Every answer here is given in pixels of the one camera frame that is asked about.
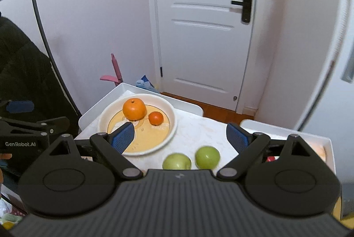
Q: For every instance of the large orange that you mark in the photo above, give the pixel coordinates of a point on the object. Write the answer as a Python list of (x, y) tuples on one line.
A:
[(134, 109)]

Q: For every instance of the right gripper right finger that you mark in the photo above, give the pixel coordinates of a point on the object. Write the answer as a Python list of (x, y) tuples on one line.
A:
[(250, 148)]

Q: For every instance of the black coat on rack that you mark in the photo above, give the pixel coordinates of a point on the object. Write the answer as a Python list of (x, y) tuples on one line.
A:
[(27, 77)]

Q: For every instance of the black door handle lock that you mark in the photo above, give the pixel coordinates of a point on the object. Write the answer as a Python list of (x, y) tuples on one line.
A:
[(246, 9)]

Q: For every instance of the green apple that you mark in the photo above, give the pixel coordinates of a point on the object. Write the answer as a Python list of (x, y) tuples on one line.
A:
[(177, 161), (207, 157)]

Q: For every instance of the white tray table edge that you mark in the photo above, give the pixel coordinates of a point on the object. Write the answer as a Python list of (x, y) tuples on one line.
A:
[(166, 98)]

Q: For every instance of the person's left hand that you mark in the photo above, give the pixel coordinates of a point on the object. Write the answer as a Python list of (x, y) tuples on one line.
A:
[(3, 157)]

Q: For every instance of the black metal rack pole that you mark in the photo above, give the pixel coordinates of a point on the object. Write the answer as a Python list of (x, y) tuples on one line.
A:
[(52, 60)]

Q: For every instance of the small orange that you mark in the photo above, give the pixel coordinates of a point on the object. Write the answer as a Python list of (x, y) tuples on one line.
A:
[(156, 118)]

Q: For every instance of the floral tablecloth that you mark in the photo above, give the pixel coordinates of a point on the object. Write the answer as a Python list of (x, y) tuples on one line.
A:
[(193, 137)]

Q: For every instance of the cream oval dish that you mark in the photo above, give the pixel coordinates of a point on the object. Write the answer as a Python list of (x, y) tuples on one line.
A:
[(147, 137)]

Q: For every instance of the white door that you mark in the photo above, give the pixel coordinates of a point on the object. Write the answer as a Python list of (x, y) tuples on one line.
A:
[(202, 49)]

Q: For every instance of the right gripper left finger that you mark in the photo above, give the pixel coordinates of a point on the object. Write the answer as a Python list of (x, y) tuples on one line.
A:
[(110, 147)]

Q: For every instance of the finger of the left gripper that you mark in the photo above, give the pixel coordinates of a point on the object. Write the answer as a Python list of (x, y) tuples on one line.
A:
[(16, 107), (50, 126)]

